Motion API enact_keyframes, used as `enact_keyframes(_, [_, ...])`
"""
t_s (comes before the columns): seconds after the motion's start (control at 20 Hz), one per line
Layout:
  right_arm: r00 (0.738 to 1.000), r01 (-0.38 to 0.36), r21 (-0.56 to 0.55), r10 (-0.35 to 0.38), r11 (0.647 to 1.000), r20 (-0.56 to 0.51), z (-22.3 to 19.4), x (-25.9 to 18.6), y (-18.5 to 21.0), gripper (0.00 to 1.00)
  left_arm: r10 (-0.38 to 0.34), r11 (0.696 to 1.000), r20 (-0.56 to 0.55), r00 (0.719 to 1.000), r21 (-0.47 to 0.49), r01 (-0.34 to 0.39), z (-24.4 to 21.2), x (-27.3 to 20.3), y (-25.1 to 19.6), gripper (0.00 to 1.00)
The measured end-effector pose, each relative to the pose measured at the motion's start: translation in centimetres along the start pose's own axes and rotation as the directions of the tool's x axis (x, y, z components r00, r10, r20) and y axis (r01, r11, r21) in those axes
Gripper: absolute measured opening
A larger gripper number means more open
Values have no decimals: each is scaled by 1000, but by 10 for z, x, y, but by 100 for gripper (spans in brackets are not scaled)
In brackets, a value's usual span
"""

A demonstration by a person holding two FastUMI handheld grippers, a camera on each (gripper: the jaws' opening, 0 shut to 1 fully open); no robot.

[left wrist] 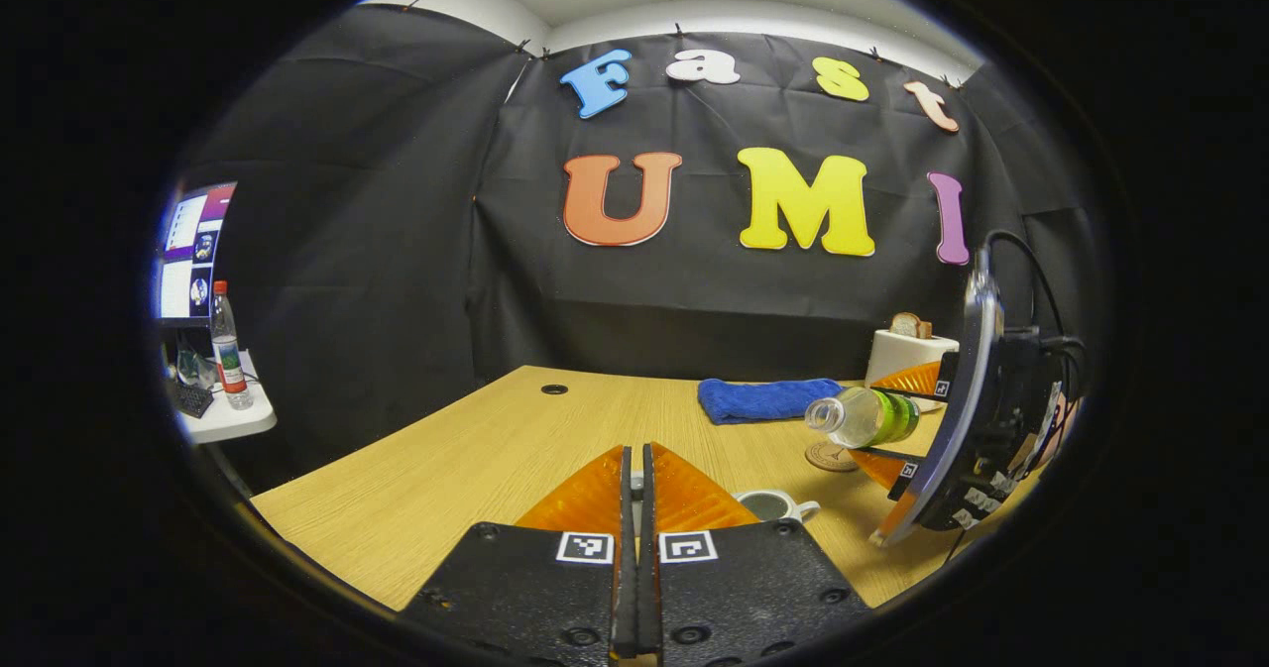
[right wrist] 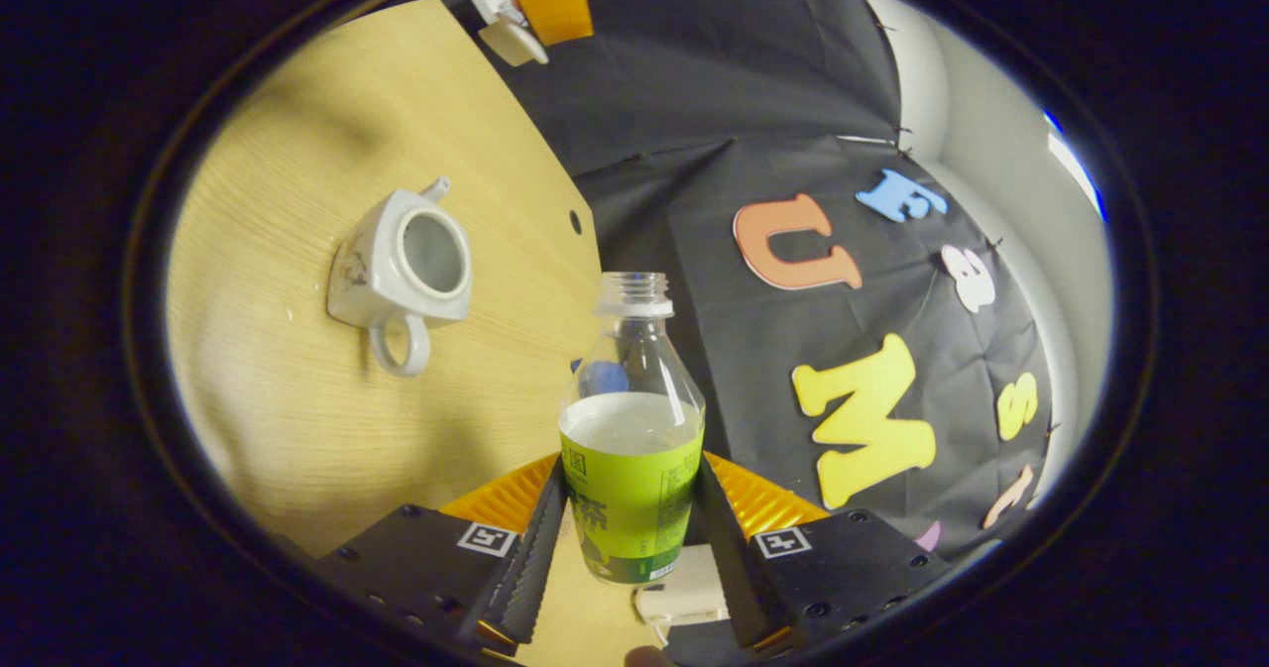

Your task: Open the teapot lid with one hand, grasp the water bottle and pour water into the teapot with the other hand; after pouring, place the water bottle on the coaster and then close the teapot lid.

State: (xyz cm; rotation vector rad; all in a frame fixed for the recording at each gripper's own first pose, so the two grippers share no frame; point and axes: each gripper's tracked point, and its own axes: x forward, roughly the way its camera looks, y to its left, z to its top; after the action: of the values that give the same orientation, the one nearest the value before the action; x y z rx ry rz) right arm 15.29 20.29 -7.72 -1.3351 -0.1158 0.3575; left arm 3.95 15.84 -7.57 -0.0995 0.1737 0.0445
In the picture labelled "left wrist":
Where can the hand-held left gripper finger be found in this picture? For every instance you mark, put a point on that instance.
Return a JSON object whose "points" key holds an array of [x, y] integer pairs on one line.
{"points": [[649, 598], [625, 598]]}

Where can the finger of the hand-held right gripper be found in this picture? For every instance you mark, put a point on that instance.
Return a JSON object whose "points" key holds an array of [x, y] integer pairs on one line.
{"points": [[882, 467], [912, 380]]}

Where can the clear green label water bottle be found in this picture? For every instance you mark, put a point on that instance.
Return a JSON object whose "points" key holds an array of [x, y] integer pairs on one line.
{"points": [[863, 417]]}

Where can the round coaster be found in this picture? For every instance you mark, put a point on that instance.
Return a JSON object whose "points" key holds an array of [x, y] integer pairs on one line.
{"points": [[828, 459]]}

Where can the white teacup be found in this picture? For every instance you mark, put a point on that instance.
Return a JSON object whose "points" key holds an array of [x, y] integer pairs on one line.
{"points": [[768, 506]]}

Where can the red cap plastic bottle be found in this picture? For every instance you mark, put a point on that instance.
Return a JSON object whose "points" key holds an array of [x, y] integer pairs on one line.
{"points": [[231, 360]]}

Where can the white toaster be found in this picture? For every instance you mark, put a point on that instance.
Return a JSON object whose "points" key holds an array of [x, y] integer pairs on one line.
{"points": [[897, 355]]}

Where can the toasted bread slice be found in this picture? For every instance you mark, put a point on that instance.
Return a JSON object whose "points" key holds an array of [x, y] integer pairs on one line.
{"points": [[910, 326]]}

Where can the blue towel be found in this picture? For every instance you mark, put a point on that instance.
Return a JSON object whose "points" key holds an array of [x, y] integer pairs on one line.
{"points": [[763, 399]]}

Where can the black backdrop cloth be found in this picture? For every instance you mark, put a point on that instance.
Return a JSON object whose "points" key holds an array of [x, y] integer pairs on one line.
{"points": [[397, 251]]}

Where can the white side table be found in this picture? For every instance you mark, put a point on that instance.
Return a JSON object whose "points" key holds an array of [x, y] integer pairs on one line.
{"points": [[233, 421]]}

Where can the small black device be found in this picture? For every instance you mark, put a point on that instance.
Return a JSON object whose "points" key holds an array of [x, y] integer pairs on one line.
{"points": [[194, 399]]}

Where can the computer monitor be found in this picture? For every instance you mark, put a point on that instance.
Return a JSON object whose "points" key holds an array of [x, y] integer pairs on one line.
{"points": [[193, 251]]}

